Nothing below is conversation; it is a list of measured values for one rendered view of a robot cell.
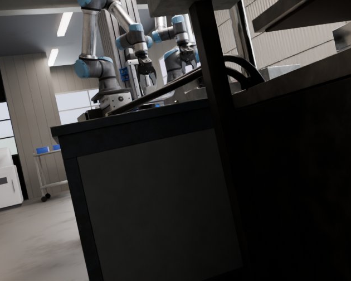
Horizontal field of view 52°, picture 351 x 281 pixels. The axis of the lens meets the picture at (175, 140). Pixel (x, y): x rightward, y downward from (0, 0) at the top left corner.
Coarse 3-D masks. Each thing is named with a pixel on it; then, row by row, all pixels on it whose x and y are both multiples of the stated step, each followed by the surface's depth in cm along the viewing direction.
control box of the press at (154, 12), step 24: (168, 0) 108; (192, 0) 112; (216, 0) 117; (192, 24) 119; (216, 24) 115; (216, 48) 115; (216, 72) 114; (216, 96) 114; (216, 120) 116; (240, 144) 115; (240, 168) 115; (240, 192) 115; (240, 216) 114; (240, 240) 118; (264, 264) 116
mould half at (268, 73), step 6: (276, 66) 185; (282, 66) 187; (288, 66) 190; (294, 66) 193; (264, 72) 183; (270, 72) 182; (276, 72) 184; (282, 72) 187; (264, 78) 184; (270, 78) 181
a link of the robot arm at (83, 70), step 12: (84, 0) 210; (96, 0) 212; (84, 12) 215; (96, 12) 215; (84, 24) 217; (96, 24) 219; (84, 36) 219; (96, 36) 223; (84, 48) 221; (84, 60) 221; (96, 60) 225; (84, 72) 222; (96, 72) 228
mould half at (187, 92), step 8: (184, 88) 175; (192, 88) 176; (200, 88) 164; (232, 88) 169; (240, 88) 170; (176, 96) 187; (184, 96) 175; (192, 96) 165; (200, 96) 164; (168, 104) 203
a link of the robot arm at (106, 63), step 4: (100, 60) 233; (104, 60) 233; (108, 60) 234; (112, 60) 239; (104, 64) 232; (108, 64) 234; (112, 64) 237; (104, 68) 231; (108, 68) 233; (112, 68) 236; (104, 72) 232; (108, 72) 233; (112, 72) 235; (100, 76) 233; (104, 76) 233
